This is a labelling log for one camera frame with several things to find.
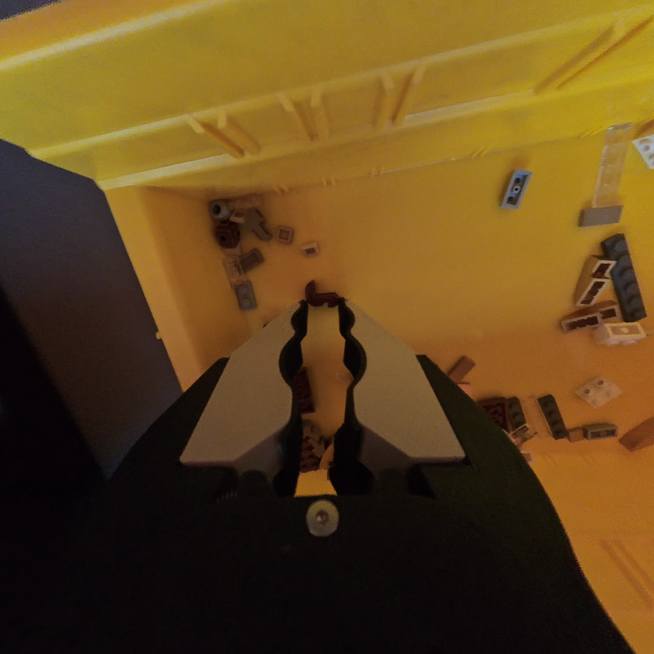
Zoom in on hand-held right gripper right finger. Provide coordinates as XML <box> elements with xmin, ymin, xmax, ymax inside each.
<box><xmin>329</xmin><ymin>298</ymin><xmax>467</xmax><ymax>496</ymax></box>

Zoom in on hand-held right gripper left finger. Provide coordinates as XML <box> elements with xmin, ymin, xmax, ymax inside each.
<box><xmin>179</xmin><ymin>300</ymin><xmax>307</xmax><ymax>496</ymax></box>

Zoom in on dark red curved toy brick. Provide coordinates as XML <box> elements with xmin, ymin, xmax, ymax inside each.
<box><xmin>304</xmin><ymin>281</ymin><xmax>341</xmax><ymax>308</ymax></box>

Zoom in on yellow plastic storage bin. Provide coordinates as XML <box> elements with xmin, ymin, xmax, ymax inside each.
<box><xmin>0</xmin><ymin>0</ymin><xmax>654</xmax><ymax>654</ymax></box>

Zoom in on pile of toy building bricks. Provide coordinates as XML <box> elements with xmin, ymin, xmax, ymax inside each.
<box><xmin>208</xmin><ymin>123</ymin><xmax>654</xmax><ymax>474</ymax></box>

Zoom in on grey desk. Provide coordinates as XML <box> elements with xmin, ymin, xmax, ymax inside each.
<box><xmin>0</xmin><ymin>139</ymin><xmax>185</xmax><ymax>482</ymax></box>

